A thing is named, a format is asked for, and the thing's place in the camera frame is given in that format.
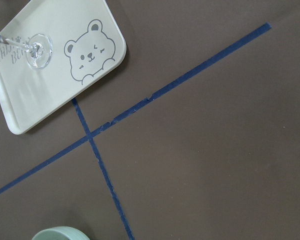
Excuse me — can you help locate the cream bear tray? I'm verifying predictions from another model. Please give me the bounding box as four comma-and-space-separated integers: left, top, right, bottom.
0, 0, 127, 135

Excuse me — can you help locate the clear wine glass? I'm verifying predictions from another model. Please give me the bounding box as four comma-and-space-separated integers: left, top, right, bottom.
0, 33, 53, 69

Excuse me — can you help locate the mint green bowl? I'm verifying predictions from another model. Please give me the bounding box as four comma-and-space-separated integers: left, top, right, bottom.
32, 226, 90, 240

